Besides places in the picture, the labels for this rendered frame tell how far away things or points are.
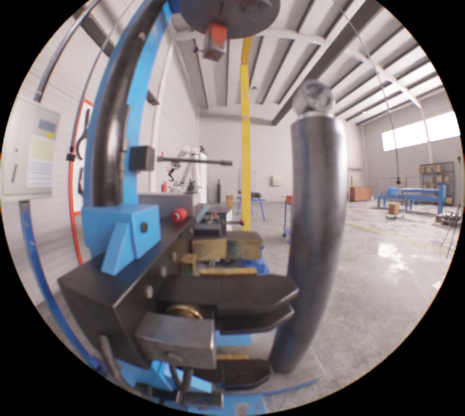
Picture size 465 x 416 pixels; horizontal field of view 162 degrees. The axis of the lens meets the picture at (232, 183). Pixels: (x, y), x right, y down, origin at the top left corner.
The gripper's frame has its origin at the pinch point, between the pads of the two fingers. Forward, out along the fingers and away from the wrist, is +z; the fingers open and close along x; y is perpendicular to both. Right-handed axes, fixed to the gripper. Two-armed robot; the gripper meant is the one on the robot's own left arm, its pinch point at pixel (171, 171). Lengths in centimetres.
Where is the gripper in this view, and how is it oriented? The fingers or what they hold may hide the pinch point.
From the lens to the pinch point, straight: 206.6
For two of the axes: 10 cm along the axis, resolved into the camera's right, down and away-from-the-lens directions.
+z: -3.3, 8.2, -4.7
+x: 7.6, 5.2, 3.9
